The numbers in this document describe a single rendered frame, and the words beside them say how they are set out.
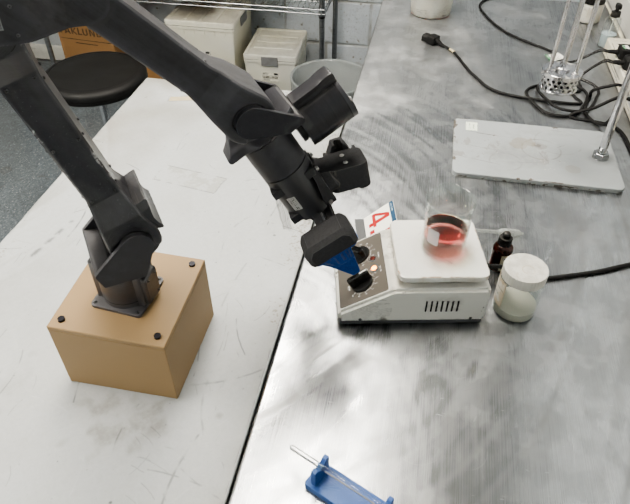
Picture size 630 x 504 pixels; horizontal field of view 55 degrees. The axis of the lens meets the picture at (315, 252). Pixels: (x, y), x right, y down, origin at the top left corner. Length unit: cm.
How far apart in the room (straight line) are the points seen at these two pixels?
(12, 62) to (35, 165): 249
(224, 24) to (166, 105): 167
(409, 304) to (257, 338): 21
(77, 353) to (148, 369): 9
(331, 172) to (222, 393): 30
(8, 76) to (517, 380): 65
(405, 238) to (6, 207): 218
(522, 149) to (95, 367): 85
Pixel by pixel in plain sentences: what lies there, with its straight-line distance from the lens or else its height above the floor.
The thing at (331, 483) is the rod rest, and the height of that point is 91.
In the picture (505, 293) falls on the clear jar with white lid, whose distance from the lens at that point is 85.
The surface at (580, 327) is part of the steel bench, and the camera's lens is 91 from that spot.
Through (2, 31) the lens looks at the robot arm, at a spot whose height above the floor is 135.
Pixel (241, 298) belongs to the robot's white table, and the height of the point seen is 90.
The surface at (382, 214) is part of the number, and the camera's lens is 97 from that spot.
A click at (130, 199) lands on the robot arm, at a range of 64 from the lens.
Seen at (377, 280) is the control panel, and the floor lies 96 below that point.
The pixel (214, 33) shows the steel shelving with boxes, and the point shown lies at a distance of 304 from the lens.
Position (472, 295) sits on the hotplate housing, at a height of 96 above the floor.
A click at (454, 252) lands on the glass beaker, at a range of 80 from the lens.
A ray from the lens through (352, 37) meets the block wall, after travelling 333.
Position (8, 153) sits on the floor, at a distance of 317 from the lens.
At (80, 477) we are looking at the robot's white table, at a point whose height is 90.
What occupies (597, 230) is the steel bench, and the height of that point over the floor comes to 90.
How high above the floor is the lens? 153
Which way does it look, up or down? 42 degrees down
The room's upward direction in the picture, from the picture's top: straight up
